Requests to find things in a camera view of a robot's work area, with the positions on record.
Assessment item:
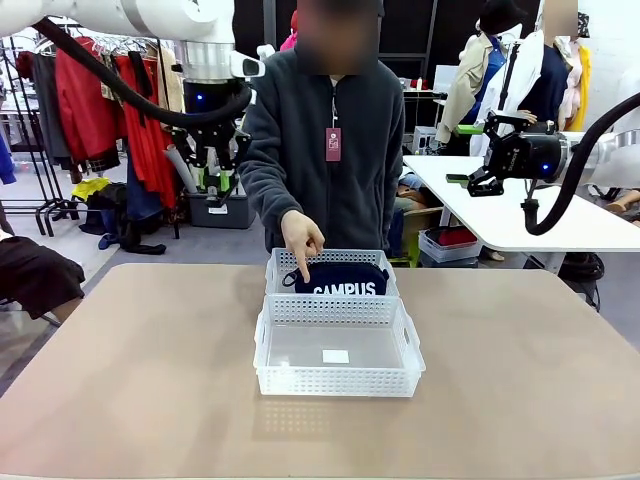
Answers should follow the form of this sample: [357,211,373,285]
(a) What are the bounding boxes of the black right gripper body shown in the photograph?
[487,130,565,180]

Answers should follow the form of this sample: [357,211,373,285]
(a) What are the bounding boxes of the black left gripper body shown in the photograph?
[182,78,252,131]

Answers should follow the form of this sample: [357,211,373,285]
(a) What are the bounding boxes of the navy CAMPUS pencil case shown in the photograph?
[281,262,391,298]

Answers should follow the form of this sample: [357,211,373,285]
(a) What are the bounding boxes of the person's right forearm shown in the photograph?
[238,147,314,229]

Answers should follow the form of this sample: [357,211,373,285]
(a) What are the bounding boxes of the person's left forearm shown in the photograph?
[382,147,407,254]

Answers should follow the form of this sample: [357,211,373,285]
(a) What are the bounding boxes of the person's right hand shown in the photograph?
[278,209,327,295]

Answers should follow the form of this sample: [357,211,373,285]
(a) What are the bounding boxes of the grey cardboard roll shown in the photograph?
[165,144,199,194]

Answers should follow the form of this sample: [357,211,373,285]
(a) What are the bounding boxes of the beige blouse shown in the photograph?
[157,46,187,116]

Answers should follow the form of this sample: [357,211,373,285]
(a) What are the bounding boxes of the long red garment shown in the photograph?
[116,53,180,211]

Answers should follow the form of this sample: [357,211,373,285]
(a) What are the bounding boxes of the black stand pole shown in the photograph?
[492,41,522,117]

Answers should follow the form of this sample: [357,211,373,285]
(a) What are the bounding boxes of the mannequin with white shirt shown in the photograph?
[469,0,570,151]

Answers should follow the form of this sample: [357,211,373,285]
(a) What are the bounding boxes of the mannequin with beige coat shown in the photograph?
[434,0,522,157]

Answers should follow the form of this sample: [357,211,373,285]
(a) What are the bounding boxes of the white table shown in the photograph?
[401,155,640,254]

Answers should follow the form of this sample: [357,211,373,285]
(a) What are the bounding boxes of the grey storage bin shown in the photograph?
[188,191,252,231]

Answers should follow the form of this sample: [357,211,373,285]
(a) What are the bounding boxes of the clear box with red contents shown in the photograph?
[418,226,485,265]

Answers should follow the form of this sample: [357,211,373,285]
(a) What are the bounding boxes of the yellow garment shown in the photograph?
[558,46,594,134]

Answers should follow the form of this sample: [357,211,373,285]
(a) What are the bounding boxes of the pile of dark clothes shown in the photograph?
[78,180,168,257]

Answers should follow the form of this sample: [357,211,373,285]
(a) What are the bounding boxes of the maroon ID badge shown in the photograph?
[325,126,343,163]

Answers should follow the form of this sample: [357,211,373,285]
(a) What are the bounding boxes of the mannequin with red hood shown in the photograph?
[278,8,300,53]

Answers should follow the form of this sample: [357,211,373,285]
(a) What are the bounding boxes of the yellow green cloth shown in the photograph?
[71,176,112,202]

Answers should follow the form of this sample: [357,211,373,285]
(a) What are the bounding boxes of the person in dark fleece jacket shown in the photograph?
[238,0,407,257]

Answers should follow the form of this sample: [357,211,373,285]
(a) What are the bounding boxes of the red dress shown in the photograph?
[53,37,127,162]

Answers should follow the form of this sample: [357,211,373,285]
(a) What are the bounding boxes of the white perforated plastic basket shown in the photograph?
[264,247,400,299]
[253,293,427,399]

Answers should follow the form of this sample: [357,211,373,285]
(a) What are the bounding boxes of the dark grey garment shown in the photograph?
[16,51,72,167]

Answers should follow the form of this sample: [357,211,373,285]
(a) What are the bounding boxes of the black clothes rack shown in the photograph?
[0,14,182,237]

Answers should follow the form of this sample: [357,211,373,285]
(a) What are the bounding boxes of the blue garment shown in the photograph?
[0,130,17,187]

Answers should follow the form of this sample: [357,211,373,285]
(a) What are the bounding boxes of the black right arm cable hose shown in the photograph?
[521,91,640,237]

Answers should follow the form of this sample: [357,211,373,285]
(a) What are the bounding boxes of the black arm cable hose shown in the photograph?
[31,16,252,127]
[521,91,640,237]

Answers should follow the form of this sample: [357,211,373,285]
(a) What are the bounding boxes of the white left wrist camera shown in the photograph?
[229,51,267,80]

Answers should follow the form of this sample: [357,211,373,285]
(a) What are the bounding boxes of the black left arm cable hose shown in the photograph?
[31,16,252,127]

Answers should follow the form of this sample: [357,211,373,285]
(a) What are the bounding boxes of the black cables under table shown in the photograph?
[558,251,607,312]

